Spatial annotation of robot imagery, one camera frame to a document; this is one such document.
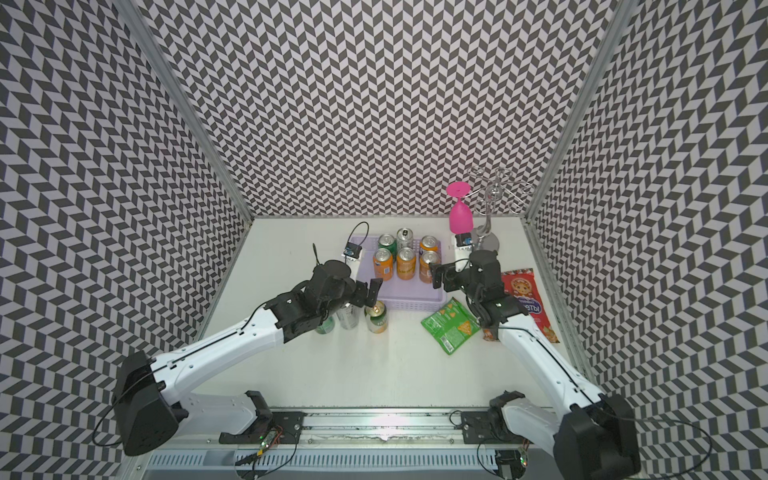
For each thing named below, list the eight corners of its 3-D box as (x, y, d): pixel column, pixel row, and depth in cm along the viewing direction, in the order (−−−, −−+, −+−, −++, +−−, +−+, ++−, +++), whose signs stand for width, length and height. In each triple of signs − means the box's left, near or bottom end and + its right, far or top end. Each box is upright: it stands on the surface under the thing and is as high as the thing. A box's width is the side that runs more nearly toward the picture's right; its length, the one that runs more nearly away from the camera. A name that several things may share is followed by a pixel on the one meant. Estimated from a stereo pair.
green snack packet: (449, 355, 87) (451, 352, 84) (422, 323, 93) (422, 319, 91) (481, 329, 92) (483, 325, 90) (453, 300, 98) (454, 296, 96)
